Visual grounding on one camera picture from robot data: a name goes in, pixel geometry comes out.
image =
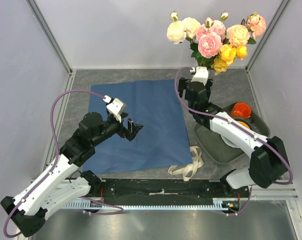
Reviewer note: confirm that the dark green tray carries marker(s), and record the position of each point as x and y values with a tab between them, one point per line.
212	144

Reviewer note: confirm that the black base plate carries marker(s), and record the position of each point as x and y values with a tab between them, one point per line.
163	192

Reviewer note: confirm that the yellow rose stem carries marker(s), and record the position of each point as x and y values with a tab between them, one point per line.
227	56

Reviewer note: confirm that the slotted cable duct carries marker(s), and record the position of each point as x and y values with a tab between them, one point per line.
217	205

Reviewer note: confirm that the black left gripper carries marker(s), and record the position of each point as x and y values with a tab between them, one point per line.
133	128

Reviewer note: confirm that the white plate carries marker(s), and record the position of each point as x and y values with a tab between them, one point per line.
229	143

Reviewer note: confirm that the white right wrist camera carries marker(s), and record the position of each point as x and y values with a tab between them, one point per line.
199	74

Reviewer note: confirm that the cream ribbon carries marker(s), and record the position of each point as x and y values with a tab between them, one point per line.
191	169

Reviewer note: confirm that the double pink rose stem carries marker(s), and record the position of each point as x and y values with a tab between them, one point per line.
204	29

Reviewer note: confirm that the orange bowl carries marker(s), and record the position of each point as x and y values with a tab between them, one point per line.
244	122

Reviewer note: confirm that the peach pink rose stem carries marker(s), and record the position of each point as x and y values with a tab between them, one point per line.
247	31

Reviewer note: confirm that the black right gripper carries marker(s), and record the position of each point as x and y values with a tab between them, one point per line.
182	86

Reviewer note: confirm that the pink rose stem with bud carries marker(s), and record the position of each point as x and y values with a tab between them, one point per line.
218	27

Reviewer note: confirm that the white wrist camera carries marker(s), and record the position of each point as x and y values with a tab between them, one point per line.
115	107
199	74

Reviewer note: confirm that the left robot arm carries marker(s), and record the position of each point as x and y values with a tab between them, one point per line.
30	209

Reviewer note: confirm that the blue wrapping paper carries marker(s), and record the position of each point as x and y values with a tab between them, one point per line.
162	142

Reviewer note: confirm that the orange cup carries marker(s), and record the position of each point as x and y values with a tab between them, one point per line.
241	110

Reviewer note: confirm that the cream white rose stem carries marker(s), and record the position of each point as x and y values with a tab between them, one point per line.
181	30

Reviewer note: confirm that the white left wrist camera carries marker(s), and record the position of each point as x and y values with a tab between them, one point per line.
115	107

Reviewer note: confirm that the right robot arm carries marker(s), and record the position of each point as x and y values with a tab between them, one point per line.
268	158

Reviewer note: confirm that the white ribbed vase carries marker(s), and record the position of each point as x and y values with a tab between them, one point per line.
211	74

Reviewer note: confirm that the small pink rose stem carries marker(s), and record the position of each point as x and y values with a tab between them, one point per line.
206	50

